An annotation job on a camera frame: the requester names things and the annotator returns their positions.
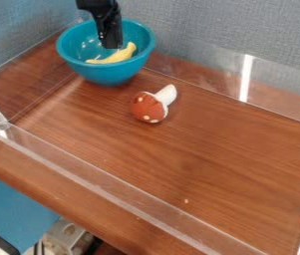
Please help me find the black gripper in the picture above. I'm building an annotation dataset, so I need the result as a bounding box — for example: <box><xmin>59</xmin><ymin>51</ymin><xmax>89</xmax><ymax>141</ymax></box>
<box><xmin>77</xmin><ymin>0</ymin><xmax>123</xmax><ymax>49</ymax></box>

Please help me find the yellow toy banana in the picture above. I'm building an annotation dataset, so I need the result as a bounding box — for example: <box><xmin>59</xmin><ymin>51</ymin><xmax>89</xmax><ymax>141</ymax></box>
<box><xmin>87</xmin><ymin>42</ymin><xmax>137</xmax><ymax>64</ymax></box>

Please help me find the blue plastic bowl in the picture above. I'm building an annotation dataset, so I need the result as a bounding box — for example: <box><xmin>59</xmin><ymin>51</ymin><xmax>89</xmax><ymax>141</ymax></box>
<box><xmin>56</xmin><ymin>19</ymin><xmax>155</xmax><ymax>87</ymax></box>

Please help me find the red white toy mushroom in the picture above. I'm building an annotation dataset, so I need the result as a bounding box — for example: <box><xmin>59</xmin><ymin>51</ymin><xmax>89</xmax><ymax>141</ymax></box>
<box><xmin>130</xmin><ymin>84</ymin><xmax>177</xmax><ymax>124</ymax></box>

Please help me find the grey power strip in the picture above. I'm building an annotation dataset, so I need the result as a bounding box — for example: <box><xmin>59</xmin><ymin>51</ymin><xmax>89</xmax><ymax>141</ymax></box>
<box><xmin>32</xmin><ymin>218</ymin><xmax>95</xmax><ymax>255</ymax></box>

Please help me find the clear acrylic tray wall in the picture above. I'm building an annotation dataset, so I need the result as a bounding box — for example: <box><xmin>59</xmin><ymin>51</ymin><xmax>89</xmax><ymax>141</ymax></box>
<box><xmin>0</xmin><ymin>18</ymin><xmax>300</xmax><ymax>255</ymax></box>

